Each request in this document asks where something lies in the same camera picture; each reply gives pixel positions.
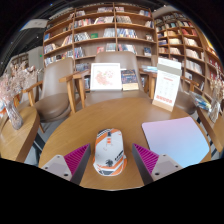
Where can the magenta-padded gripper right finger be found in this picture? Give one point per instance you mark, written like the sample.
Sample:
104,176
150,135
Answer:
146,159

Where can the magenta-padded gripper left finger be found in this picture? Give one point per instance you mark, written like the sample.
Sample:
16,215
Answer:
77,159

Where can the white and orange computer mouse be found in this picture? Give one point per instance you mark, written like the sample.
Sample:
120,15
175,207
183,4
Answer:
109,151

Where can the pale purple-blue mouse pad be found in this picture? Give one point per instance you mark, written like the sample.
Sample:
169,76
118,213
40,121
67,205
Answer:
175,140

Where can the round wooden side table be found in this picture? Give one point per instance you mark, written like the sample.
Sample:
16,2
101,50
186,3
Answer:
16,140
216,131

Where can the tan padded wooden armchair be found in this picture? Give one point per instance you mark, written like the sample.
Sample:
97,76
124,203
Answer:
53,100
186,100
115,57

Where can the white sign on wooden base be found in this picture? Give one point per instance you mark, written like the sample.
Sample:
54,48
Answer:
166,86

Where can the glass vase with pink flowers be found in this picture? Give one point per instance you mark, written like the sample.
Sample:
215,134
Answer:
13,115

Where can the stack of colourful books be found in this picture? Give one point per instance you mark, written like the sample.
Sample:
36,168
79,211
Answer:
201,101

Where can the dark cover standing book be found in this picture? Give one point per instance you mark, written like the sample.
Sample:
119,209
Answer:
129,78

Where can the white framed pink flower picture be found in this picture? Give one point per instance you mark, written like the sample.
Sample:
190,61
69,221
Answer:
105,77

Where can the light blue book stack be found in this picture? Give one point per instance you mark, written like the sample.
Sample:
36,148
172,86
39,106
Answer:
149,69

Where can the distant wooden bookshelf unit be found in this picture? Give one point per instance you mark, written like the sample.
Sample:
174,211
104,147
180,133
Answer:
20,60

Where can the curved wooden bookshelf unit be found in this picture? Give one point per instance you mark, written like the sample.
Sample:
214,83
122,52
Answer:
186,43

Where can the wide wooden bookshelf unit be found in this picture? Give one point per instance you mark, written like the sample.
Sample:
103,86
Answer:
100,33

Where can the white hanging ceiling panel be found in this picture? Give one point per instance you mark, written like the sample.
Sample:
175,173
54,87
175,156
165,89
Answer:
34,24

